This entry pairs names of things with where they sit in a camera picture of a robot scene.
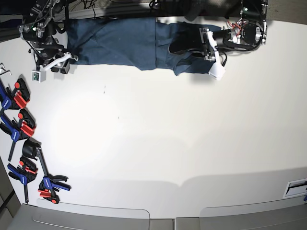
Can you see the white label card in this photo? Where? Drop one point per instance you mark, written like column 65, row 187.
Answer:
column 296, row 188

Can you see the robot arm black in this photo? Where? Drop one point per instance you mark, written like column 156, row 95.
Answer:
column 247, row 34
column 38, row 30

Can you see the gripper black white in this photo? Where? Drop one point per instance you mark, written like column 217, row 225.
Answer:
column 207, row 46
column 56, row 60

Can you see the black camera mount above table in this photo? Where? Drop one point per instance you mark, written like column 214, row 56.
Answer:
column 192, row 9

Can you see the top blue red bar clamp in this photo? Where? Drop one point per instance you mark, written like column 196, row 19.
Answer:
column 16, row 99

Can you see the grey chair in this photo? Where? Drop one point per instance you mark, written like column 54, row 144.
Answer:
column 44, row 215
column 285, row 214

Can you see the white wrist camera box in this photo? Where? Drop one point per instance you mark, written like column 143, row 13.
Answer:
column 39, row 76
column 217, row 71

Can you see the blue red bar clamp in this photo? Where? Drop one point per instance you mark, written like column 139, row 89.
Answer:
column 21, row 130
column 16, row 99
column 25, row 173
column 50, row 184

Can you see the right grey chair back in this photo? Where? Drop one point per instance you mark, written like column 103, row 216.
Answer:
column 285, row 214

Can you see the dark blue T-shirt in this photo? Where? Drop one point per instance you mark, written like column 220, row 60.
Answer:
column 140, row 42

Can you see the left grey chair back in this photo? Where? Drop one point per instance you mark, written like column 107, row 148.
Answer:
column 44, row 215

